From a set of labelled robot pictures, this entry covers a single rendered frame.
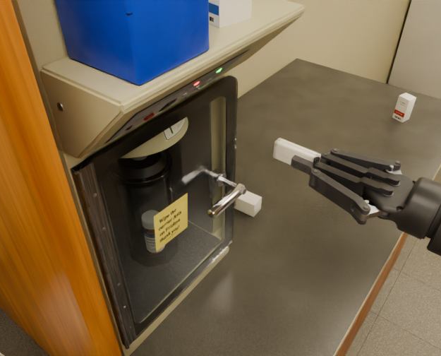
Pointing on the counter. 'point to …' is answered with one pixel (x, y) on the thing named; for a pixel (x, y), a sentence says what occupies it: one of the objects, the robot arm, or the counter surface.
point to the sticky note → (171, 222)
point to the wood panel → (32, 208)
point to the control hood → (123, 105)
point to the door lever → (226, 196)
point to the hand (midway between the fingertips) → (295, 155)
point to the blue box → (134, 34)
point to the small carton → (228, 12)
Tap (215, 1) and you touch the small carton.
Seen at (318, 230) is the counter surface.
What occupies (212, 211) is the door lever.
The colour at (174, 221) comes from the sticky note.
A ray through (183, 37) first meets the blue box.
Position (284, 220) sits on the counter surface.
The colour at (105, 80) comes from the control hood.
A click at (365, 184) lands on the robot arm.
